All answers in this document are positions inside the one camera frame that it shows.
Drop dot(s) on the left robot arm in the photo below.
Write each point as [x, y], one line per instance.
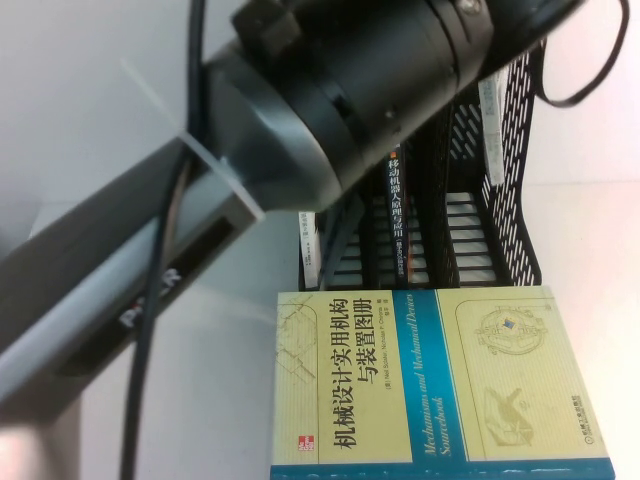
[375, 75]

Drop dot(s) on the white automotive suspension book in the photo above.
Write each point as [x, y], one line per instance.
[308, 250]

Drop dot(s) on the black mesh book stand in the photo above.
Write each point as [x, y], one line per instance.
[520, 150]

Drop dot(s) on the dark mobile robot book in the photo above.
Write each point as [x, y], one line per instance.
[397, 210]

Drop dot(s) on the white self-driving book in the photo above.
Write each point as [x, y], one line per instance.
[491, 130]

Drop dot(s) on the yellow-green book teal spine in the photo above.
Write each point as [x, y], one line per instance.
[450, 375]

